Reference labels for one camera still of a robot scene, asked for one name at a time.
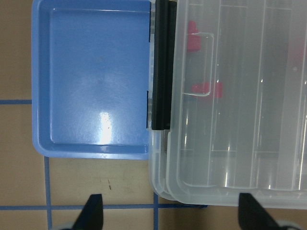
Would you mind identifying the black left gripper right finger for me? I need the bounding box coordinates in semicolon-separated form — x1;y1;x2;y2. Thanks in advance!
238;193;280;230

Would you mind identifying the clear plastic box lid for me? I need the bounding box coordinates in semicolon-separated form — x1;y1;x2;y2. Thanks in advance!
165;0;307;208

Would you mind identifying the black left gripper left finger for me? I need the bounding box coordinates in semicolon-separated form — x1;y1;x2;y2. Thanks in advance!
73;194;104;230

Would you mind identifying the black box latch handle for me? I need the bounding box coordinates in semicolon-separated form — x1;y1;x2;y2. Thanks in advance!
151;0;177;130

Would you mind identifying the clear plastic storage box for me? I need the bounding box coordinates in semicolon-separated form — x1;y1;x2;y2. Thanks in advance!
148;0;307;208

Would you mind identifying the blue plastic tray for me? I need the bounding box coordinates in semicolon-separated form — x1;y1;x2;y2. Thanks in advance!
31;0;154;160

